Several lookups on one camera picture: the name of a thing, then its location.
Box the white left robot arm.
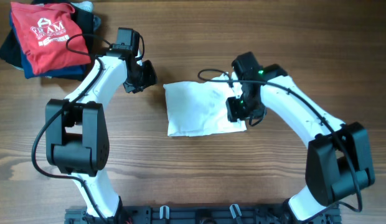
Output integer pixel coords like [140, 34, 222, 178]
[44, 51, 157, 223]

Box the white t-shirt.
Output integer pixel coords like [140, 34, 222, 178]
[163, 74, 247, 137]

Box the navy blue folded garment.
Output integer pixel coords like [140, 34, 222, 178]
[9, 16, 87, 81]

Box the grey folded garment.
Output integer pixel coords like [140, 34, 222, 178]
[72, 1, 101, 32]

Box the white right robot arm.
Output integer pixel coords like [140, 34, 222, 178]
[226, 62, 375, 223]

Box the black folded garment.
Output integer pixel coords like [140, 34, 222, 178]
[0, 30, 22, 68]

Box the red folded t-shirt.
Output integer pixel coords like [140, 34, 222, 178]
[10, 2, 91, 78]

